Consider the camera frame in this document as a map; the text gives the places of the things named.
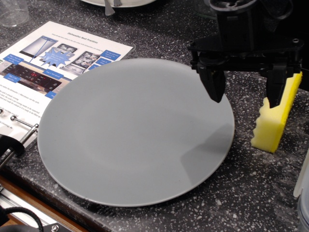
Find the white plastic utensil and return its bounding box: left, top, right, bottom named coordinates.
left=104, top=0, right=115, bottom=16

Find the black cable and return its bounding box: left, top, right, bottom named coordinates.
left=0, top=206, right=44, bottom=232

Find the yellow sponge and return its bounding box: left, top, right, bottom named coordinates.
left=251, top=73, right=303, bottom=153

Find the clear glass container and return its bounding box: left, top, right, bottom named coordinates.
left=193, top=0, right=216, bottom=20

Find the laminated dishwasher instruction sheet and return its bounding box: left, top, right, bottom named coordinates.
left=0, top=21, right=135, bottom=140

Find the white plate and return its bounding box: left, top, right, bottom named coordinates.
left=82, top=0, right=155, bottom=8

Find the black bracket with screw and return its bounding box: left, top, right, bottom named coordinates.
left=43, top=223, right=72, bottom=232

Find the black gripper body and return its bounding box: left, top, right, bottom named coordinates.
left=188, top=0, right=304, bottom=77

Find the clear plastic cup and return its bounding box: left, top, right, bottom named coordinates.
left=0, top=0, right=29, bottom=28

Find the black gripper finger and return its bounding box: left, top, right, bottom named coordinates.
left=197, top=63, right=225, bottom=103
left=266, top=62, right=287, bottom=108

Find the aluminium rail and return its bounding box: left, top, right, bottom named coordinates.
left=0, top=188, right=58, bottom=229

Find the clear plastic container with lid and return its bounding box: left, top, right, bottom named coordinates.
left=293, top=153, right=309, bottom=232

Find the grey round plate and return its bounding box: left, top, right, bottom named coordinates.
left=38, top=58, right=235, bottom=207

